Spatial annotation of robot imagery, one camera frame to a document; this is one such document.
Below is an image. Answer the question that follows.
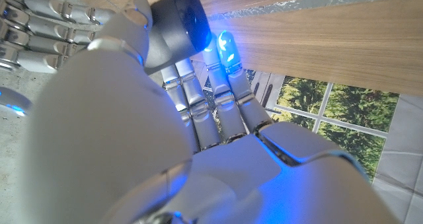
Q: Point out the printed window backdrop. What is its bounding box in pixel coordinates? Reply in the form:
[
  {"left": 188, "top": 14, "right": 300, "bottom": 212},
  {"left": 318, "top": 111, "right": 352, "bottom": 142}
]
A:
[{"left": 191, "top": 60, "right": 423, "bottom": 224}]

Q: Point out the black TV remote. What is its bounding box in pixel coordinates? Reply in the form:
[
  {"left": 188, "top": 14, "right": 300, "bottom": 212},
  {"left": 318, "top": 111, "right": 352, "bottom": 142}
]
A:
[{"left": 144, "top": 0, "right": 212, "bottom": 75}]

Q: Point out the grey tape strip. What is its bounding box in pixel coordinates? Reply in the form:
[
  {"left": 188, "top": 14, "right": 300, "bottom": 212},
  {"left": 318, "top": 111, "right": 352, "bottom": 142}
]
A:
[{"left": 208, "top": 0, "right": 423, "bottom": 22}]

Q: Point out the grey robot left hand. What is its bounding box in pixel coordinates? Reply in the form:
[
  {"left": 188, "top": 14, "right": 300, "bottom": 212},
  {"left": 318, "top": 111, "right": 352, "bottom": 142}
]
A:
[{"left": 19, "top": 0, "right": 403, "bottom": 224}]

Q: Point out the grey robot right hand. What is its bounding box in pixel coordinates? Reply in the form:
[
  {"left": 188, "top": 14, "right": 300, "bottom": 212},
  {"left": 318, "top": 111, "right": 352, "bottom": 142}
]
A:
[{"left": 0, "top": 0, "right": 116, "bottom": 118}]

